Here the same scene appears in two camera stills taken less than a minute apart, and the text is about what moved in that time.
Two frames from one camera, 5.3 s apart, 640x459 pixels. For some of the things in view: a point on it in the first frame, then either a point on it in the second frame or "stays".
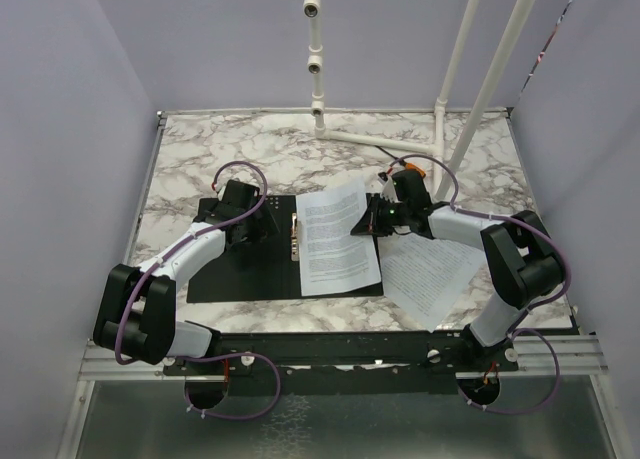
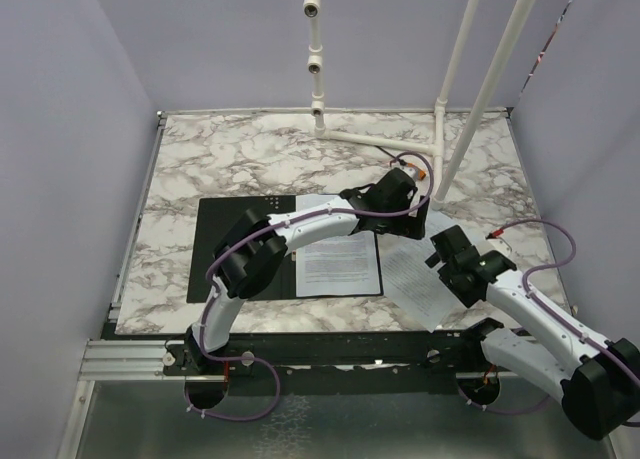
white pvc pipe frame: [444, 163] stays
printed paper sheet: [424, 277] stays
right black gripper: [370, 223] -> [466, 296]
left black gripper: [264, 226] -> [408, 226]
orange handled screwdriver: [408, 166] stays
